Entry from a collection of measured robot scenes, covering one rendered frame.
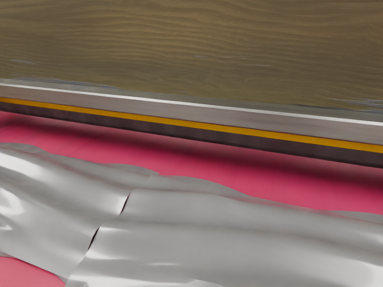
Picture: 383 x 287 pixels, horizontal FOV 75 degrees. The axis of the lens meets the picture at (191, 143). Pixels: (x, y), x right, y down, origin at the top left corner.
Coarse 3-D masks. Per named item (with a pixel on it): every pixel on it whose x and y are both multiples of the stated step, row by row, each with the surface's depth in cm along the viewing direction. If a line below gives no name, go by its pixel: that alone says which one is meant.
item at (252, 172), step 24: (192, 144) 17; (216, 144) 17; (168, 168) 15; (192, 168) 15; (216, 168) 15; (240, 168) 15; (264, 168) 15; (288, 168) 15; (312, 168) 14; (336, 168) 14; (360, 168) 14; (264, 192) 13; (288, 192) 13; (312, 192) 13; (336, 192) 12; (360, 192) 12
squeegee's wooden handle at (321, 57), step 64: (0, 0) 16; (64, 0) 14; (128, 0) 13; (192, 0) 12; (256, 0) 11; (320, 0) 10; (0, 64) 18; (64, 64) 16; (128, 64) 14; (192, 64) 13; (256, 64) 12; (320, 64) 11
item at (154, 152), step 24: (0, 120) 22; (24, 120) 22; (48, 120) 22; (48, 144) 18; (72, 144) 18; (96, 144) 18; (120, 144) 17; (144, 144) 17; (168, 144) 17; (0, 264) 9; (24, 264) 9
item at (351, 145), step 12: (60, 108) 19; (72, 108) 19; (84, 108) 18; (144, 120) 17; (156, 120) 17; (168, 120) 16; (180, 120) 16; (240, 132) 15; (252, 132) 15; (264, 132) 14; (276, 132) 14; (324, 144) 14; (336, 144) 13; (348, 144) 13; (360, 144) 13
